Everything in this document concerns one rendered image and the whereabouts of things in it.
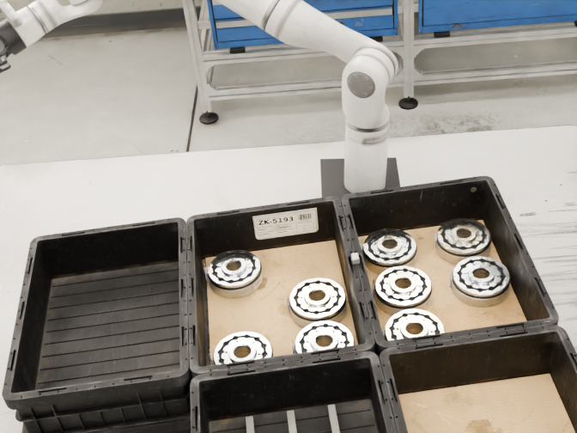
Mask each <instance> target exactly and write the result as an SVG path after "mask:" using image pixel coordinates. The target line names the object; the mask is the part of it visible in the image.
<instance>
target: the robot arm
mask: <svg viewBox="0 0 577 433"><path fill-rule="evenodd" d="M69 1H70V3H71V5H69V6H62V5H61V4H59V3H58V1H57V0H35V1H34V2H32V3H30V4H29V5H28V6H27V7H25V8H23V9H19V10H17V11H16V12H15V11H14V9H13V8H12V7H11V6H10V4H9V3H8V2H7V1H6V0H0V9H1V11H2V12H3V13H4V14H5V15H6V16H7V18H5V19H4V20H2V21H0V73H2V72H4V71H6V70H8V69H10V68H11V65H10V64H9V62H8V60H7V58H8V56H9V55H10V54H14V55H16V54H18V53H19V52H21V51H23V50H24V49H26V48H28V47H29V46H31V45H32V44H33V43H35V42H36V41H38V40H39V39H40V38H41V37H42V36H44V35H45V34H47V33H48V32H50V31H51V30H53V29H54V28H55V27H57V26H59V25H60V24H62V23H64V22H67V21H70V20H73V19H75V18H77V17H81V16H84V15H89V14H92V13H94V12H95V11H97V10H98V9H99V8H100V6H101V5H102V3H103V0H69ZM215 1H216V2H218V3H220V4H222V5H224V6H226V7H227V8H229V9H231V10H232V11H233V12H235V13H236V14H238V15H240V16H242V17H244V18H245V19H247V20H248V21H250V22H252V23H253V24H255V25H256V26H258V27H260V28H261V29H263V30H264V31H265V32H266V33H268V34H270V35H272V36H273V37H275V38H276V39H278V40H280V41H281V42H283V43H285V44H288V45H291V46H297V47H302V48H307V49H314V50H318V51H322V52H328V53H330V54H331V55H333V56H335V57H337V58H339V59H341V60H343V61H344V62H345V63H346V64H347V65H346V66H345V68H344V70H343V75H342V106H343V112H344V114H345V151H344V186H345V188H346V189H347V190H348V191H349V192H351V193H357V192H368V191H375V190H381V189H384V188H385V186H386V164H387V150H388V136H389V121H390V110H389V107H388V106H387V105H386V104H385V95H386V89H387V87H388V86H389V84H390V83H391V81H392V79H393V78H394V77H395V75H396V74H397V72H398V61H397V59H396V57H395V56H394V54H393V53H392V52H391V51H390V50H389V49H388V48H386V47H385V46H383V45H381V44H380V43H379V42H377V41H375V40H372V39H370V38H368V37H366V36H364V35H362V34H359V33H357V32H356V31H354V30H352V29H350V28H348V27H345V26H344V25H342V24H341V23H339V22H337V21H335V20H333V19H332V18H330V17H329V16H327V15H325V14H323V13H322V12H320V11H318V10H316V9H315V8H314V7H312V6H311V5H309V4H308V3H306V2H304V1H303V0H215Z"/></svg>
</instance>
